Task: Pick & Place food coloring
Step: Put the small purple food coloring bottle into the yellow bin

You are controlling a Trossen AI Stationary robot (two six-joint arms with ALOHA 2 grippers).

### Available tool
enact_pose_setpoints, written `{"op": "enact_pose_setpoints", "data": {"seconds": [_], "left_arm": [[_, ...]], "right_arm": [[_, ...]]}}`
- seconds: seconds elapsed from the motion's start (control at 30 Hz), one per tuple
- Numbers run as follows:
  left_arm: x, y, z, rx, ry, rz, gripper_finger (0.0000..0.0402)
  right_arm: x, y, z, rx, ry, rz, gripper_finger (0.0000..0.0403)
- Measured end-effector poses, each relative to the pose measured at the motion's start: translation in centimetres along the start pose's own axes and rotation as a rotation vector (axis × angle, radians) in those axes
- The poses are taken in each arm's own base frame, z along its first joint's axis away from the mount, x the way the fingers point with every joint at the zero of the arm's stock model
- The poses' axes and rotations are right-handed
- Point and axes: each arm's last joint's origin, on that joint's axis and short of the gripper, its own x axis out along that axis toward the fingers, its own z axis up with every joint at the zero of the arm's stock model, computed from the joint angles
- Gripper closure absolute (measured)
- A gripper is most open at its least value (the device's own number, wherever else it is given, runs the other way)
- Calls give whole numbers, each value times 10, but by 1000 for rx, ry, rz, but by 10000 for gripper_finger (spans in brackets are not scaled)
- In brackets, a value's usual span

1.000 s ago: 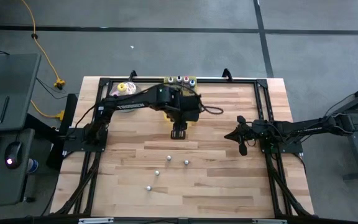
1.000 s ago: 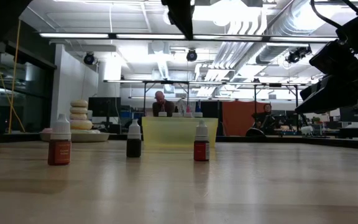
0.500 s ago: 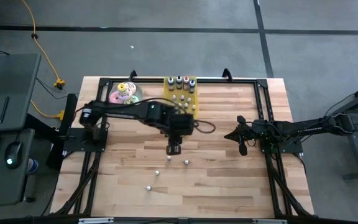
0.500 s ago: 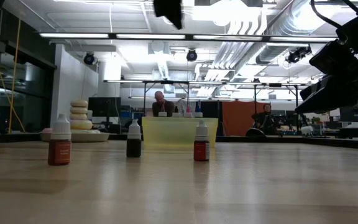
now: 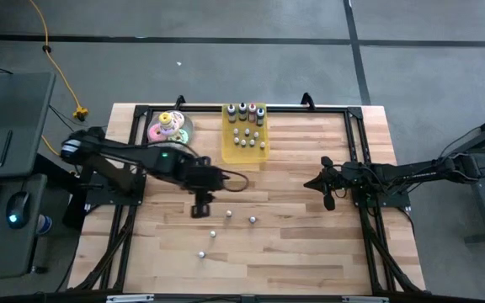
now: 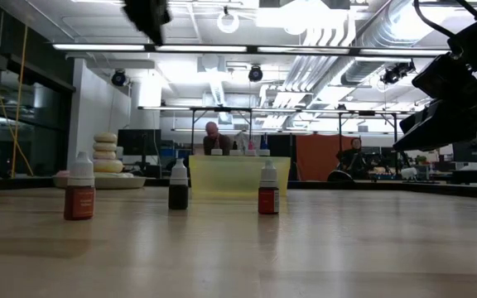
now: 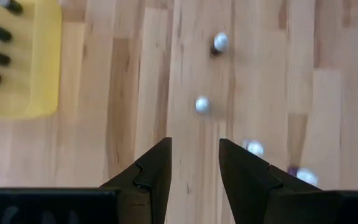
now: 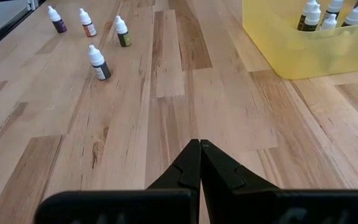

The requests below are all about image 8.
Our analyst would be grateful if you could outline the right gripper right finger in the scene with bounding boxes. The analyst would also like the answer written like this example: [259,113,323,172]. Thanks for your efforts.
[201,139,358,224]

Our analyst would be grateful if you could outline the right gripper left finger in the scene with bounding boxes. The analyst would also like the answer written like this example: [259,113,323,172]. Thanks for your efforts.
[35,139,201,224]

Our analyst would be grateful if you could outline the orange label dropper bottle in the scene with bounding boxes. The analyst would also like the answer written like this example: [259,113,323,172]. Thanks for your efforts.
[78,7,98,38]

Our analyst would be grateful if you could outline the dark dropper bottle white label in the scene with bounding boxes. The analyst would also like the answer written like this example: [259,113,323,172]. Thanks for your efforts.
[296,0,318,31]
[319,12,338,31]

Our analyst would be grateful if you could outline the dark small dropper bottle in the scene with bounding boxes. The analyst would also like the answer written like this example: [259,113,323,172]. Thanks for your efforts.
[301,2,322,32]
[321,0,344,24]

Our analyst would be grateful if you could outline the purple small dropper bottle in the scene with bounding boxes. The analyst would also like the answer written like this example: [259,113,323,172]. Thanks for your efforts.
[47,5,68,34]
[340,2,358,27]

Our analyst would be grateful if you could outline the red label dropper bottle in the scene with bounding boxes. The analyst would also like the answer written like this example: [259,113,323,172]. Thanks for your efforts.
[88,44,112,82]

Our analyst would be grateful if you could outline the yellow translucent plastic bin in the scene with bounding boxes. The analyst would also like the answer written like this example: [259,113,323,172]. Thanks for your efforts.
[242,0,358,80]

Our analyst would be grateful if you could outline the silver metal bracket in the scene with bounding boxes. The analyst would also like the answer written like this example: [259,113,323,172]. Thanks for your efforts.
[25,0,40,11]

